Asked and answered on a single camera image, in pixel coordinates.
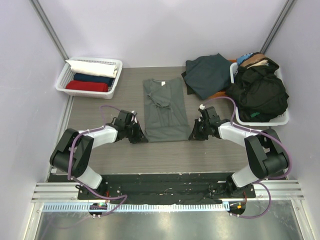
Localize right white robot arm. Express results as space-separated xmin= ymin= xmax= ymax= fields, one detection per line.
xmin=189 ymin=105 xmax=291 ymax=198

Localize aluminium frame post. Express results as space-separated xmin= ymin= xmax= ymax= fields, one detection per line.
xmin=29 ymin=0 xmax=69 ymax=60
xmin=260 ymin=0 xmax=297 ymax=54

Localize white plastic basket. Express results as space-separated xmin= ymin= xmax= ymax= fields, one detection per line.
xmin=55 ymin=57 xmax=123 ymax=100
xmin=229 ymin=62 xmax=290 ymax=127

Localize grey t shirt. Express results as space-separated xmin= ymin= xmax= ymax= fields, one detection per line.
xmin=142 ymin=77 xmax=191 ymax=143

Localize dark teal t shirt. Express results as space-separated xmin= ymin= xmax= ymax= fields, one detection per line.
xmin=181 ymin=53 xmax=232 ymax=100

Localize white rolled t shirt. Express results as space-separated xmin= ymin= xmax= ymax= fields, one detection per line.
xmin=66 ymin=60 xmax=118 ymax=78

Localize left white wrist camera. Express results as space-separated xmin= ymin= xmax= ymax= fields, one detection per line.
xmin=131 ymin=110 xmax=138 ymax=123

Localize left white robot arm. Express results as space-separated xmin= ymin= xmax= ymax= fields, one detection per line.
xmin=49 ymin=110 xmax=148 ymax=200

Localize blue and tan clothes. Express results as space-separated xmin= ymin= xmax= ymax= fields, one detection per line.
xmin=236 ymin=52 xmax=266 ymax=68

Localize navy rolled t shirt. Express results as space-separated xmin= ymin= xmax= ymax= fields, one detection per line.
xmin=73 ymin=73 xmax=115 ymax=86

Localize red rolled t shirt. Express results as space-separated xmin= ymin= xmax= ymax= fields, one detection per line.
xmin=65 ymin=80 xmax=109 ymax=92

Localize black clothes pile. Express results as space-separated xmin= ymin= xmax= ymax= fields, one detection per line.
xmin=225 ymin=57 xmax=289 ymax=122

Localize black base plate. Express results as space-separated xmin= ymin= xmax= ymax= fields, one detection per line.
xmin=75 ymin=172 xmax=265 ymax=205

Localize right aluminium frame post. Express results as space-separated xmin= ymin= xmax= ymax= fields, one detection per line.
xmin=260 ymin=0 xmax=297 ymax=54

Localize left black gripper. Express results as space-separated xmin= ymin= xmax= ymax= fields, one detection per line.
xmin=124 ymin=120 xmax=148 ymax=144

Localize slotted white cable duct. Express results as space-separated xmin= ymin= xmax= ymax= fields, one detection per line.
xmin=42 ymin=201 xmax=230 ymax=213

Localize left aluminium frame post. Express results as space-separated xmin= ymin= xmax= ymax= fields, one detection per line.
xmin=29 ymin=0 xmax=69 ymax=60

